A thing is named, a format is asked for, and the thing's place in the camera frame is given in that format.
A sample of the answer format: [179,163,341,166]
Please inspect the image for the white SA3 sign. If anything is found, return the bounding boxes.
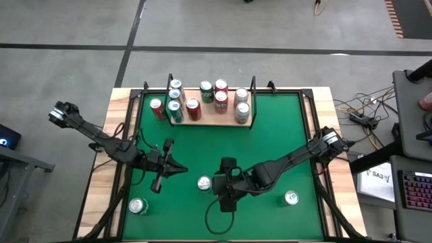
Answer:
[356,161,396,203]

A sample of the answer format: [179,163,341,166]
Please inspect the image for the grey desk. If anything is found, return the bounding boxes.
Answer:
[389,154,432,243]
[392,69,432,161]

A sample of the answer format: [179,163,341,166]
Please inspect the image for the black power strip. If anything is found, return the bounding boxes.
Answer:
[349,113,379,131]

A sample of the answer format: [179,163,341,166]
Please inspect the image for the black diagonal desk strut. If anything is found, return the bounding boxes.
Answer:
[349,140,406,175]

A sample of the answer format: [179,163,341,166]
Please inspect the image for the tangled floor cables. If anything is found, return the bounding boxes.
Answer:
[333,86,399,151]

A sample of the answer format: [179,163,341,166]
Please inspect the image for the black orange-striped floor mat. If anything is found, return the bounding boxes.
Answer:
[383,0,432,39]

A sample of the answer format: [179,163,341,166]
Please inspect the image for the black device with blue light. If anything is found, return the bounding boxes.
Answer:
[0,124,22,151]

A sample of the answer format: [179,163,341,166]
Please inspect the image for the green table mat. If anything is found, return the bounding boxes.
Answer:
[121,93,324,241]

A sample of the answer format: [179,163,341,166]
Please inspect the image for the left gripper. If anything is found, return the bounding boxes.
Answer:
[143,138,189,194]

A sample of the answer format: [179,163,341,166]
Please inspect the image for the grey metal cart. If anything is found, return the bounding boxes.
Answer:
[0,144,56,243]

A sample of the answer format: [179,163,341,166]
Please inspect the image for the white and red Spindrift can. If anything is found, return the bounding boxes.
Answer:
[234,87,250,108]
[235,102,251,125]

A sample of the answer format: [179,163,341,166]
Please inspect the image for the red Fanta can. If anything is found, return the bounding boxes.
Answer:
[214,90,229,115]
[214,78,229,94]
[149,97,167,121]

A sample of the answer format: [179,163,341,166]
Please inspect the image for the backlit black keyboard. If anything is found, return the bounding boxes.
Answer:
[397,169,432,213]

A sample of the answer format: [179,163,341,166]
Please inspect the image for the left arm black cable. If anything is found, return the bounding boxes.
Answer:
[130,127,159,186]

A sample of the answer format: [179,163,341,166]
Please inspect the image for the red cup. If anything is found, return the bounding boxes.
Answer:
[418,91,432,112]

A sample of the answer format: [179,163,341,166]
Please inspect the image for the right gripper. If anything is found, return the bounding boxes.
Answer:
[211,157,257,213]

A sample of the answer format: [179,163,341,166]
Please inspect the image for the red can with black label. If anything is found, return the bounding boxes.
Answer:
[186,98,203,122]

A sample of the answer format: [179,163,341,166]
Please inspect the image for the wooden shelf with black frame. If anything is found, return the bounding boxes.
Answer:
[164,73,258,130]

